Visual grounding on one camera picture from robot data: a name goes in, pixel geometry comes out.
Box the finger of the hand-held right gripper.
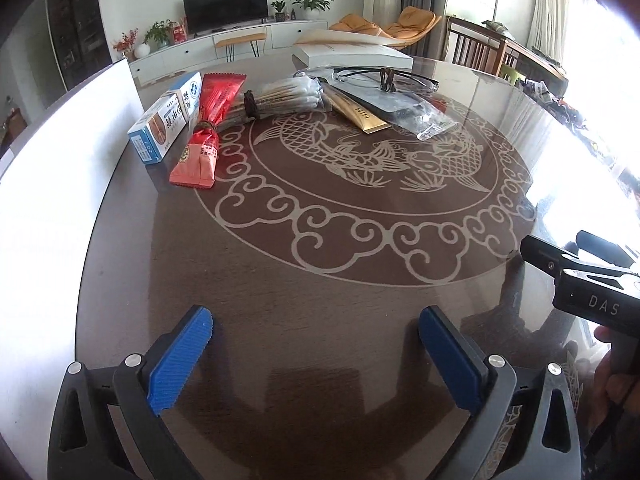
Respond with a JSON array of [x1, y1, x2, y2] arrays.
[[520, 234, 582, 281], [575, 229, 640, 267]]

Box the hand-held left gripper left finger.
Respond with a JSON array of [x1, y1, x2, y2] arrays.
[[47, 305, 214, 480]]

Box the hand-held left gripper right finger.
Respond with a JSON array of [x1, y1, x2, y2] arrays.
[[419, 305, 584, 480]]

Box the person's right hand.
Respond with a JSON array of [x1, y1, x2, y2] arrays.
[[592, 326, 640, 406]]

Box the clear plastic bag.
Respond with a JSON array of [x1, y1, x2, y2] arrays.
[[327, 66, 459, 142]]

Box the white board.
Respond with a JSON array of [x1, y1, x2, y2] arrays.
[[0, 57, 147, 461]]

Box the red snack packet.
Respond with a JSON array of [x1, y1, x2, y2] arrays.
[[169, 72, 249, 190]]

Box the wooden dining chair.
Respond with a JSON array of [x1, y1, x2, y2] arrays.
[[442, 15, 507, 77]]

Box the gold flat box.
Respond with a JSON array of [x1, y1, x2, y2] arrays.
[[321, 82, 392, 136]]

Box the black framed glasses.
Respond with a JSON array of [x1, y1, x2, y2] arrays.
[[329, 64, 442, 97]]

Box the blue and white carton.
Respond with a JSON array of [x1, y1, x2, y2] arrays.
[[127, 72, 204, 166]]

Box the white sheer curtain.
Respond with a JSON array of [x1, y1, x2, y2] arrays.
[[529, 0, 571, 53]]

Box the orange lounge chair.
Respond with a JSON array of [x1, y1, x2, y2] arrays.
[[384, 6, 444, 47], [328, 12, 386, 37]]

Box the white book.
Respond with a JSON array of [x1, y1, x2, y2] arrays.
[[292, 42, 415, 72]]

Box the bundle of wrapped chopsticks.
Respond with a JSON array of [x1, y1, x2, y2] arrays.
[[234, 75, 335, 124]]

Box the white television cabinet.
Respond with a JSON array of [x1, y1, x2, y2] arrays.
[[128, 19, 329, 87]]

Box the red flowers in white vase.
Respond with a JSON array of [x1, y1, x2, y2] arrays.
[[113, 28, 151, 60]]

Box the bushy green potted plant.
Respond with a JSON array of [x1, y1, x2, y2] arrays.
[[143, 19, 176, 51]]

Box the wooden stool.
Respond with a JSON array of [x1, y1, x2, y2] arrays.
[[214, 32, 268, 64]]

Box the dark glass cabinet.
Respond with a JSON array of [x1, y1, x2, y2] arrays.
[[46, 0, 114, 92]]

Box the black television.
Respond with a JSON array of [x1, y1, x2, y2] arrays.
[[182, 0, 269, 37]]

